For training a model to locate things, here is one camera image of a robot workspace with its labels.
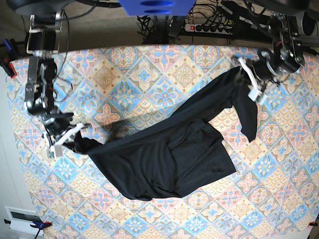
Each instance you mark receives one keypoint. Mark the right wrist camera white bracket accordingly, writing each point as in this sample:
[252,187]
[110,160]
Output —
[55,143]

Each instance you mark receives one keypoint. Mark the black orange bottom clamp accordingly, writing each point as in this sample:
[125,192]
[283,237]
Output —
[37,225]

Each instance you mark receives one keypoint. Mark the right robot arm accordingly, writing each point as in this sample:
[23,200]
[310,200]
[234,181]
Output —
[46,17]

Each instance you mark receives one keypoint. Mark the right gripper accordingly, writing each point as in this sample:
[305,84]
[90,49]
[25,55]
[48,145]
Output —
[57,124]

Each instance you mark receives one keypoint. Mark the white wall outlet box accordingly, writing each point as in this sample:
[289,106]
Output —
[20,220]

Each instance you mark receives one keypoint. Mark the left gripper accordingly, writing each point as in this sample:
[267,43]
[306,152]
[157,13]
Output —
[267,68]

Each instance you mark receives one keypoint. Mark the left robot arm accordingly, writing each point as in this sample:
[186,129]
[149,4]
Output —
[282,28]

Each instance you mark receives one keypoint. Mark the black t-shirt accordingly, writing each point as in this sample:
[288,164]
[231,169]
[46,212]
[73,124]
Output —
[176,156]

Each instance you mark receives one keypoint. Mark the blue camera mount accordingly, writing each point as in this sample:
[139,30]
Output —
[157,7]

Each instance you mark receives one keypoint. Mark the blue table clamp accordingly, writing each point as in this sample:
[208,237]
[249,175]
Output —
[6,62]

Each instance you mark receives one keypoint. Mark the patterned tablecloth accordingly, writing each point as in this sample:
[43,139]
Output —
[274,191]

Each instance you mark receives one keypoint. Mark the white power strip red switch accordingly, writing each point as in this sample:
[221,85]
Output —
[210,28]

